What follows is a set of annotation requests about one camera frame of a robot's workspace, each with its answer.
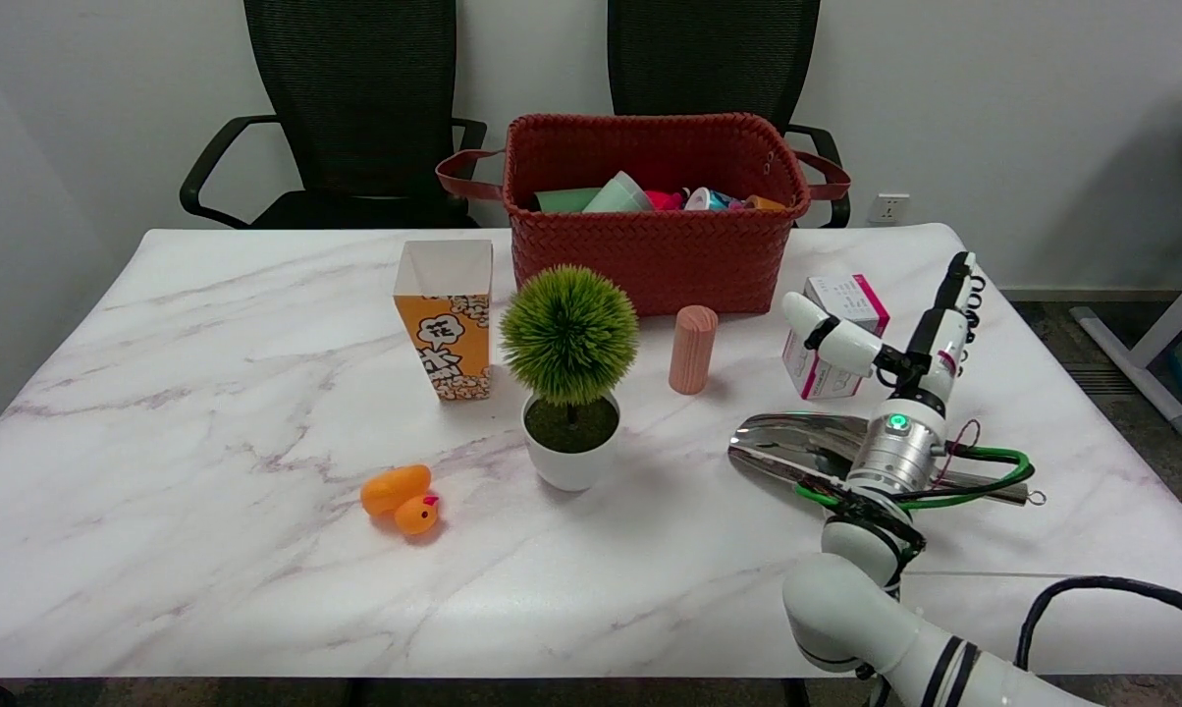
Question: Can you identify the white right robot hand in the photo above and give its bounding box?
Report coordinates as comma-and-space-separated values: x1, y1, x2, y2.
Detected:
782, 251, 987, 418

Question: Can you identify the white pink paper box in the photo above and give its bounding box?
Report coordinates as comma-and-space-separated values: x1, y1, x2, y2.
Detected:
782, 274, 890, 401

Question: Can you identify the orange popcorn paper box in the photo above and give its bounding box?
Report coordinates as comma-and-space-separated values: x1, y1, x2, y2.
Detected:
393, 240, 495, 403

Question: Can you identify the shiny metal scoop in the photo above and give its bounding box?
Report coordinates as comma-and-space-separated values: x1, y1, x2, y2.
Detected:
728, 412, 1048, 508

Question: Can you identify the pink wooden cylinder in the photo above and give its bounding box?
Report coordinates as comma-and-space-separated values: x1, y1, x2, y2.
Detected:
669, 304, 720, 396

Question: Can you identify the red woven basket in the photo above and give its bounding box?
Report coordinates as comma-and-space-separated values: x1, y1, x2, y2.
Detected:
436, 113, 852, 317

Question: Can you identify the mint green cup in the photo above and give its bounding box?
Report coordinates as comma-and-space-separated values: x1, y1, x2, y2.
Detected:
583, 171, 655, 213

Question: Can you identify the black mesh office chair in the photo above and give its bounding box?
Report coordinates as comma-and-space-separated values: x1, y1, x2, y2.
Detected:
180, 0, 489, 231
607, 0, 851, 229

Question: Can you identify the green ball plant white pot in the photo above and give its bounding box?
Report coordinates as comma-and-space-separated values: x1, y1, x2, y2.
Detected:
499, 264, 641, 492

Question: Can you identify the dark green cup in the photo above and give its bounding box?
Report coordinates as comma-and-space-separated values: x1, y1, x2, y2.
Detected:
535, 187, 602, 213

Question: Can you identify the orange rubber duck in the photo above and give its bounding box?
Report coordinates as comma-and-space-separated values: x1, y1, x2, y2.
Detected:
360, 464, 442, 537

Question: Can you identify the thin red wire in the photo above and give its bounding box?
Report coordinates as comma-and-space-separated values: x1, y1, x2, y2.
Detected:
935, 419, 983, 487

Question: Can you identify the green cable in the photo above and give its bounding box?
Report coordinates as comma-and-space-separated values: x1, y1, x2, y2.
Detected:
797, 447, 1036, 511

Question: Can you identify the white desk frame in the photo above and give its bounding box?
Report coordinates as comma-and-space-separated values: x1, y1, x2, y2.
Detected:
1070, 95, 1182, 440

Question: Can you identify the thick black cable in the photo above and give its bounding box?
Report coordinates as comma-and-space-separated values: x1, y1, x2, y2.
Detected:
1015, 575, 1182, 671

